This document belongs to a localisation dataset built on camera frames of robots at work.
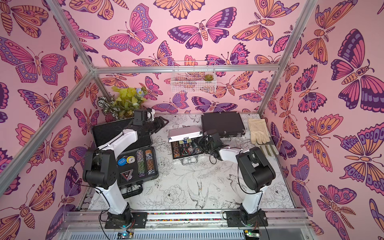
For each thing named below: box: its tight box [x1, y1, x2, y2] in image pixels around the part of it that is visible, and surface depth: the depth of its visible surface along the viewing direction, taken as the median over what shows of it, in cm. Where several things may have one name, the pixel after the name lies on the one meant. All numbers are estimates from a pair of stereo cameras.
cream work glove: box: [248, 118, 280, 158], surface depth 108 cm
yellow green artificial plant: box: [111, 86, 148, 118], surface depth 104 cm
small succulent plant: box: [203, 74, 214, 81], surface depth 94 cm
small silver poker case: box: [167, 125, 204, 166], surface depth 97 cm
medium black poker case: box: [201, 111, 246, 138], surface depth 109 cm
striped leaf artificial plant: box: [97, 94, 121, 119], surface depth 99 cm
